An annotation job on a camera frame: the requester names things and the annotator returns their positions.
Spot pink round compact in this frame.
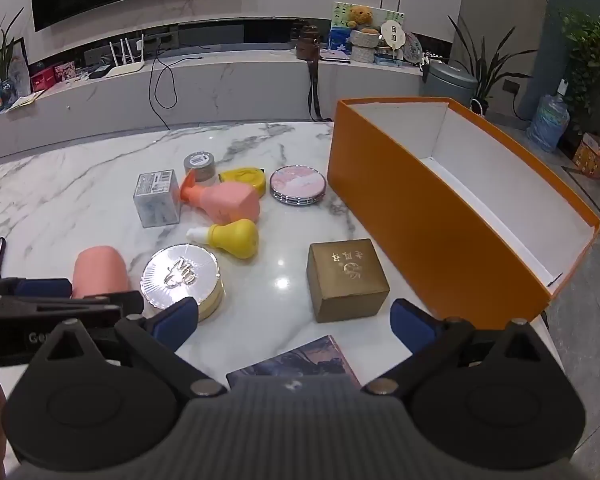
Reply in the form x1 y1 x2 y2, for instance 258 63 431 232
270 165 327 207

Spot green picture board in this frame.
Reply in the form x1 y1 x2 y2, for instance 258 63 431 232
330 2 406 56

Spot long-leaf potted plant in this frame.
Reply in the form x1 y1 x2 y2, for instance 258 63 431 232
447 15 538 113

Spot white router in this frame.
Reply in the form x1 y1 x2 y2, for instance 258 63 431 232
105 35 153 78

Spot green vine plant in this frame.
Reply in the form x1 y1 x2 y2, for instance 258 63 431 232
557 7 600 131

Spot pink cylinder cup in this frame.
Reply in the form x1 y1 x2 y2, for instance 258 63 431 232
72 245 131 301

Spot brown teddy bear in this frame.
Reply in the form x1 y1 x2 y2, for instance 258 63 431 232
347 5 373 31

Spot orange cardboard box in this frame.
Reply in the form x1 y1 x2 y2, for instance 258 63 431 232
327 96 600 323

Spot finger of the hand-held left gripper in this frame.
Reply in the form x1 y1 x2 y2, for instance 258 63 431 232
0 290 144 333
0 276 74 306

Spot thin-leaf potted plant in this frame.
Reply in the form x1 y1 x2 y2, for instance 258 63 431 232
0 7 26 86

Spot white round hand fan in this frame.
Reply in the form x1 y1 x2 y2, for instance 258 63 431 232
380 20 411 58

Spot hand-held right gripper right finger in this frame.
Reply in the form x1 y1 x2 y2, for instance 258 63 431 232
361 299 564 397

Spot dark printed card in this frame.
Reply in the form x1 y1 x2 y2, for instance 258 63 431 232
226 335 366 391

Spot brown bag with strap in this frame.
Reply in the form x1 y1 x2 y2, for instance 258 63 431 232
294 19 331 122

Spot printed cardboard box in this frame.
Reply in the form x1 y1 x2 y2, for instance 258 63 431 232
572 132 600 178

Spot pink pump bottle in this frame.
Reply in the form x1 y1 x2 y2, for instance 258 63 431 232
180 170 261 225

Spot yellow tape measure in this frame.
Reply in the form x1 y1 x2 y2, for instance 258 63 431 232
218 166 268 198

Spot stacked woven baskets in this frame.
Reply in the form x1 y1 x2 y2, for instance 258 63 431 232
349 27 381 63

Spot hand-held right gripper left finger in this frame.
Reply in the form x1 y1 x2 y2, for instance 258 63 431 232
25 297 229 400

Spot clear labelled box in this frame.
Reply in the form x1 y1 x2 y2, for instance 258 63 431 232
133 169 181 228

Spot silver round compact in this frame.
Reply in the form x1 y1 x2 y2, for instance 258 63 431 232
140 243 226 322

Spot yellow bulb-shaped bottle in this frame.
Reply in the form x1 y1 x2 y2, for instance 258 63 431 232
186 218 259 259

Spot black cable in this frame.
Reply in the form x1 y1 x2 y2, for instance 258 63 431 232
149 55 181 128

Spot white marble tv console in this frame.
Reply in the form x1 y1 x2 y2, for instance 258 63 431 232
0 17 426 161

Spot grey pedal trash can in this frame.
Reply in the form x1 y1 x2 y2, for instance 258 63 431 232
422 62 480 106

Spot decorative plate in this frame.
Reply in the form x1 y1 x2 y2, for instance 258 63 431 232
404 32 425 63

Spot blue water bottle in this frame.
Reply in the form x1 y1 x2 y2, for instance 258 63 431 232
526 80 571 153

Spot gold square box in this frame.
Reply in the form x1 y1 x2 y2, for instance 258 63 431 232
306 238 391 323

